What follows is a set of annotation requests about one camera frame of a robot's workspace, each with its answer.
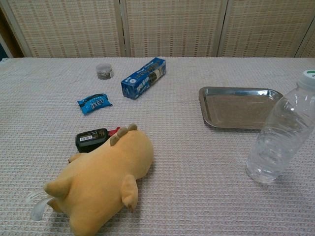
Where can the transparent plastic water bottle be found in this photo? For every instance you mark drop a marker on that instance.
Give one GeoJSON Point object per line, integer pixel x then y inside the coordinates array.
{"type": "Point", "coordinates": [280, 132]}

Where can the black ink bottle red cap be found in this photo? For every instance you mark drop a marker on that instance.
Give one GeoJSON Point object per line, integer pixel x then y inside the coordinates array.
{"type": "Point", "coordinates": [89, 141]}

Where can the stainless steel tray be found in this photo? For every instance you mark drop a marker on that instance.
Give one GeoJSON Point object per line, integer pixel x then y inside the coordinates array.
{"type": "Point", "coordinates": [236, 108]}

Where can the long blue cookie box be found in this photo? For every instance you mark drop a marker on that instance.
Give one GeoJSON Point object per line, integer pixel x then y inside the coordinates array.
{"type": "Point", "coordinates": [142, 79]}

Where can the white woven tablecloth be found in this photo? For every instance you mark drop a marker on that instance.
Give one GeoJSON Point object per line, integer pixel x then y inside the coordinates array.
{"type": "Point", "coordinates": [182, 172]}

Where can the small blue snack packet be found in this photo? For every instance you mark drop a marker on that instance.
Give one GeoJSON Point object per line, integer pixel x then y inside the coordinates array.
{"type": "Point", "coordinates": [94, 103]}

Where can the small clear round container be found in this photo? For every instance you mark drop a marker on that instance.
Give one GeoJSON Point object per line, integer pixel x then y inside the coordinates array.
{"type": "Point", "coordinates": [105, 71]}

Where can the yellow plush toy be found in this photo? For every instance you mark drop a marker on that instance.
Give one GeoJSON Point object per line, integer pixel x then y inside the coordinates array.
{"type": "Point", "coordinates": [103, 177]}

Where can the woven folding screen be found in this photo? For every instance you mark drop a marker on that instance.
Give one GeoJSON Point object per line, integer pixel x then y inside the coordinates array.
{"type": "Point", "coordinates": [172, 27]}

